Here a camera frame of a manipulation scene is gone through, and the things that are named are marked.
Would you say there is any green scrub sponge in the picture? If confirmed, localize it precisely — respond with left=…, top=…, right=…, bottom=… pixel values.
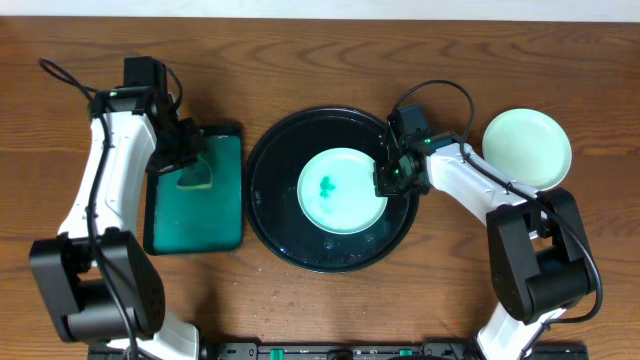
left=177, top=156, right=213, bottom=190

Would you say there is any mint plate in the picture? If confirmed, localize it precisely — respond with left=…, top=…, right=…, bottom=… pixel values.
left=482, top=108, right=573, bottom=190
left=297, top=147, right=387, bottom=235

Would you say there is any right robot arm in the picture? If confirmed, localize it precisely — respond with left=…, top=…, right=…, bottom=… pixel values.
left=374, top=105, right=602, bottom=359

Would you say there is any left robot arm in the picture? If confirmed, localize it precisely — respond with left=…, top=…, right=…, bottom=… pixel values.
left=29, top=56, right=208, bottom=359

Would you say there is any black rectangular water tray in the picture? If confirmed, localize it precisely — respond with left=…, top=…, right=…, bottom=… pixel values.
left=143, top=125, right=243, bottom=255

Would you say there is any round black serving tray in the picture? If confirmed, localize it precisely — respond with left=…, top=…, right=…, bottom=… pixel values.
left=243, top=107, right=419, bottom=273

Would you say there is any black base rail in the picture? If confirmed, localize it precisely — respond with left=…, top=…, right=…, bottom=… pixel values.
left=86, top=340, right=589, bottom=360

